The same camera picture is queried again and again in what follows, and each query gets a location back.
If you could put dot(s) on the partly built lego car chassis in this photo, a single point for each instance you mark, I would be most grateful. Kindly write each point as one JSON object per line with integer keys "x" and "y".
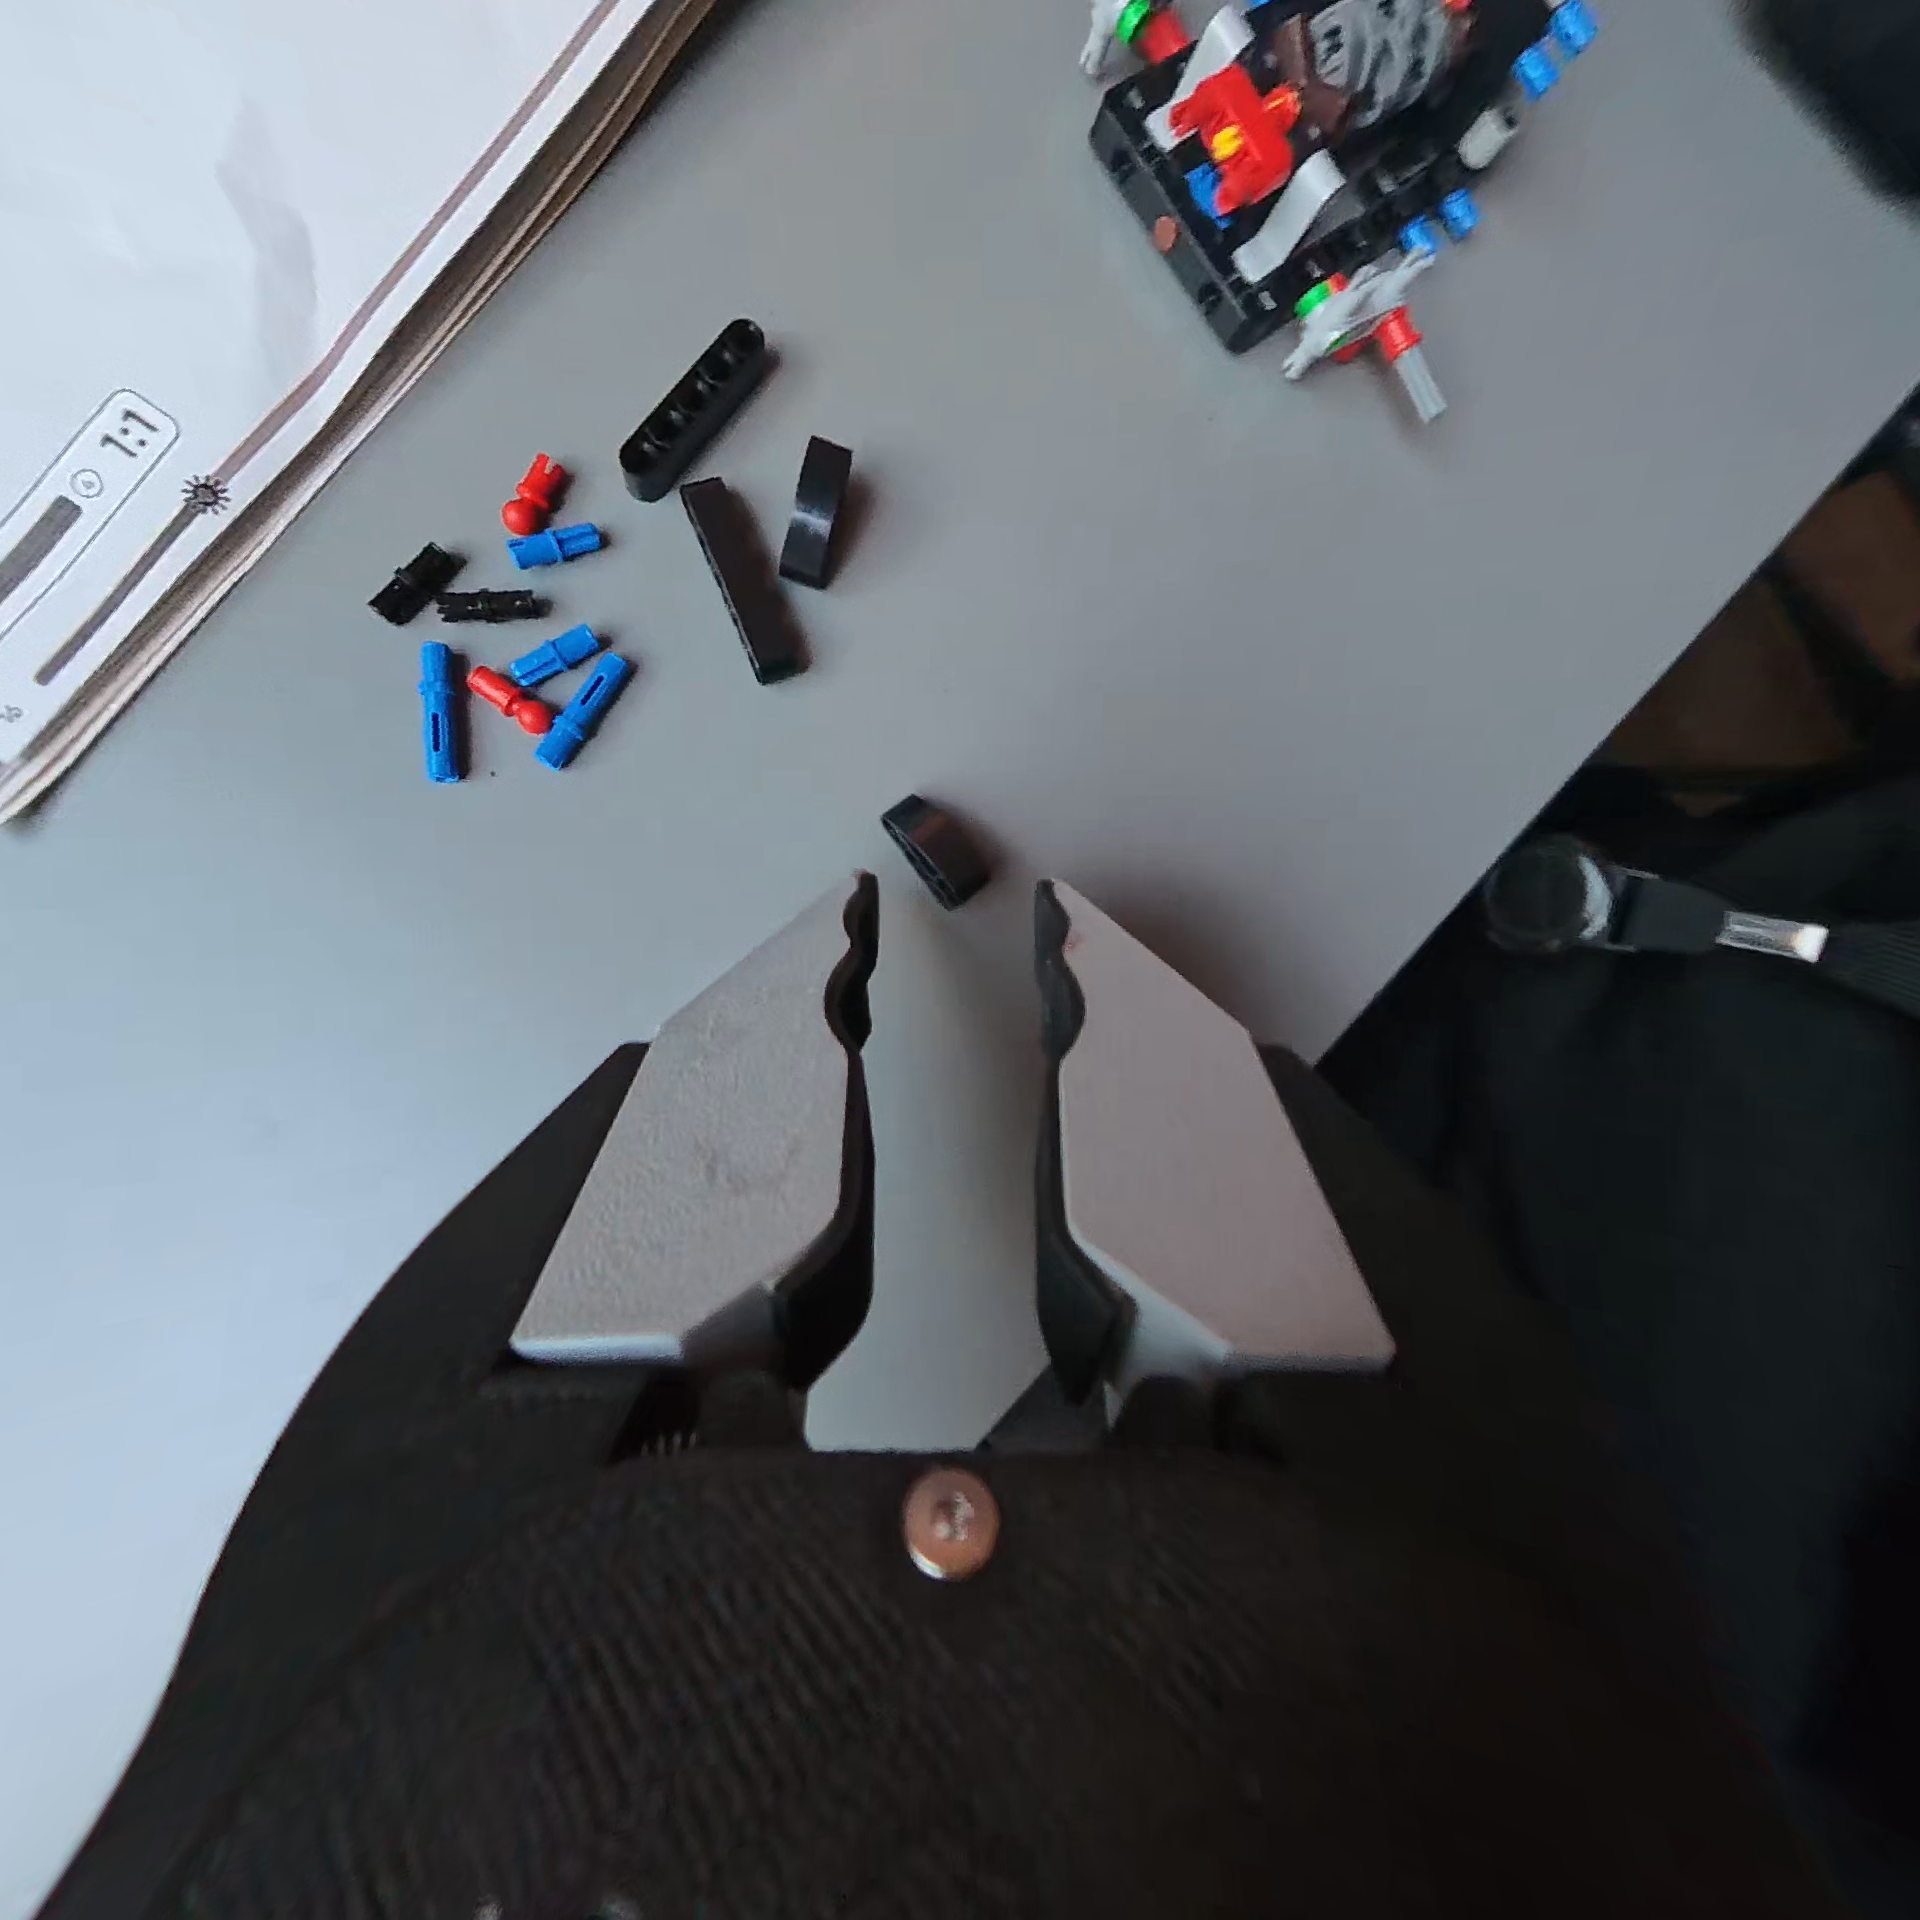
{"x": 1320, "y": 164}

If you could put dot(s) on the black smooth long lego beam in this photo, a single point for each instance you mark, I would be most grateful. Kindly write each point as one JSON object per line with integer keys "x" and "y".
{"x": 744, "y": 578}

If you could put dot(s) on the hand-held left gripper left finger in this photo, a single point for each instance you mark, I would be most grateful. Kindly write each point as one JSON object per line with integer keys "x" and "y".
{"x": 691, "y": 1184}

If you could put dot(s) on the cluster of small lego pins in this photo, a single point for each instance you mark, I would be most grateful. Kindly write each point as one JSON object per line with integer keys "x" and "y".
{"x": 517, "y": 691}

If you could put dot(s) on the white lego instruction booklet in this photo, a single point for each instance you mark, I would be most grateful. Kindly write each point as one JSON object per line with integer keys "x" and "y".
{"x": 195, "y": 300}

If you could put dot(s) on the small black oval lego piece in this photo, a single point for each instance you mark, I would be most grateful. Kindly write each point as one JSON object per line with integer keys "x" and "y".
{"x": 955, "y": 861}

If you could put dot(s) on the black short curved lego piece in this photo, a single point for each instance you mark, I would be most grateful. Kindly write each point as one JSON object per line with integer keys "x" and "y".
{"x": 815, "y": 516}

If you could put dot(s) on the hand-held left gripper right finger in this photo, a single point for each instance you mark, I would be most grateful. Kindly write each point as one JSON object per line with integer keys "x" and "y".
{"x": 1215, "y": 1184}

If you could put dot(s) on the black five hole lego beam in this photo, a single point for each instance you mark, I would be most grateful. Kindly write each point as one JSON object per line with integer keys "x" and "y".
{"x": 699, "y": 407}

